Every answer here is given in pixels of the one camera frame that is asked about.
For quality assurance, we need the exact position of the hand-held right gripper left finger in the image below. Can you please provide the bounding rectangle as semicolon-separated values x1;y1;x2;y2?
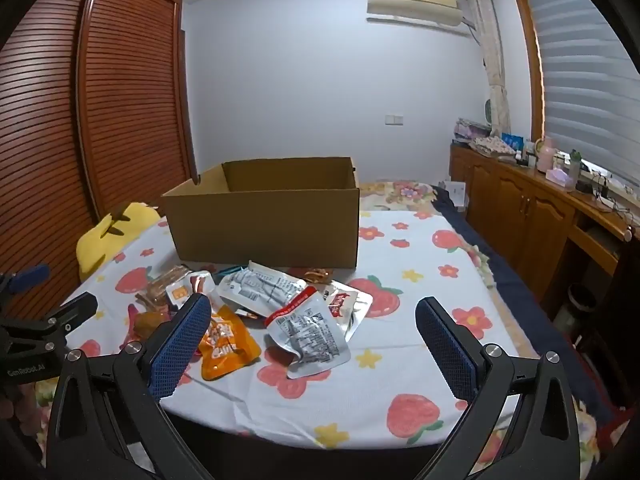
47;292;213;480

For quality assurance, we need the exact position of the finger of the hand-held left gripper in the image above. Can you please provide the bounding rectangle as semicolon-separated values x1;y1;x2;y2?
0;264;52;295
30;294;99;348

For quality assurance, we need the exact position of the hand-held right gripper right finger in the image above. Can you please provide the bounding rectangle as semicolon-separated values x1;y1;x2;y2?
415;296;586;480

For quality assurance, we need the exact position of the pink packet with brown snack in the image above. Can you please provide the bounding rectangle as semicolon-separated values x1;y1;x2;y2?
125;302;176;341

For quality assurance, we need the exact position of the orange and white snack packet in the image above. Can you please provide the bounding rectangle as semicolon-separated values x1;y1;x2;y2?
165;270;213;311

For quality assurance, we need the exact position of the clear packet of brown sticks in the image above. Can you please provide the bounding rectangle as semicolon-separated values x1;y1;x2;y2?
135;266;188;306

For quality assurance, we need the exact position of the silver barcode snack packet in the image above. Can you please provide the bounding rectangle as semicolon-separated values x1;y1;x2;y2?
217;261;307;318

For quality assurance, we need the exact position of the red and white snack packet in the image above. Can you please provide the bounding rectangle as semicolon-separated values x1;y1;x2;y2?
320;282;375;341

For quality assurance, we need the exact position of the large silver red-striped packet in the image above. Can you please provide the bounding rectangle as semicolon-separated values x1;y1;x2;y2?
264;286;352;380

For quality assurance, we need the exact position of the brown cardboard box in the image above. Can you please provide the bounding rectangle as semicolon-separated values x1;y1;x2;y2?
160;156;362;271

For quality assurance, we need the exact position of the strawberry print bed sheet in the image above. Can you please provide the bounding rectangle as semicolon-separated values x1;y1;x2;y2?
35;207;566;451

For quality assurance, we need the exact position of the yellow plush toy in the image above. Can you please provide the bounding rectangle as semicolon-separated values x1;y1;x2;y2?
76;202;162;283

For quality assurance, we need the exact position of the dark blue blanket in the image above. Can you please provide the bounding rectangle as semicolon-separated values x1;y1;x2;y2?
432;185;616;426

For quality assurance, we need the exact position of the black trash bin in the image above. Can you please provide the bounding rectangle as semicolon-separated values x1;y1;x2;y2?
567;282;598;313

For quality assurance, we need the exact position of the wooden cabinet desk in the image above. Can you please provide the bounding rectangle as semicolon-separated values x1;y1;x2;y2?
449;142;640;321

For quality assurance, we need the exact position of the white paper bag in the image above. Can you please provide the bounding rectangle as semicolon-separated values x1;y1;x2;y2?
442;180;471;208

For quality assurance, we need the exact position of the floral quilt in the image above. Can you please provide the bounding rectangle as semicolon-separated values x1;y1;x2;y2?
360;180;496;286

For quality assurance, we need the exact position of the wooden slatted wardrobe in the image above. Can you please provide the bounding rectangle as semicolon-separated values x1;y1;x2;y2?
0;0;201;321

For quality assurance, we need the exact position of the pink tissue box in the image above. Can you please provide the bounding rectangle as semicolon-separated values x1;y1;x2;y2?
546;167;576;191

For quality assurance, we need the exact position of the floral cloth bag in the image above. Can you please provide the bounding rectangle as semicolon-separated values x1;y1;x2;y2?
470;136;516;157

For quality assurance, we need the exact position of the pink kettle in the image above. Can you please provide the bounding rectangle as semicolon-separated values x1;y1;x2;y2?
534;140;556;173

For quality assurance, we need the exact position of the purple cloth bundle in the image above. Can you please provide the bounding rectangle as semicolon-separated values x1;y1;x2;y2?
454;119;488;141

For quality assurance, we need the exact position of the beige floral curtain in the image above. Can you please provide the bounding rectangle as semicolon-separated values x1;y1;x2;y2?
462;0;512;138

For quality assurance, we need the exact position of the striped window blind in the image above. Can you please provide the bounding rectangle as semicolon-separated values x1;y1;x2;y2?
527;0;640;176

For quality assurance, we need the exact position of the white air conditioner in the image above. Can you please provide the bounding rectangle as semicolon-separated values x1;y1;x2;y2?
366;0;465;26

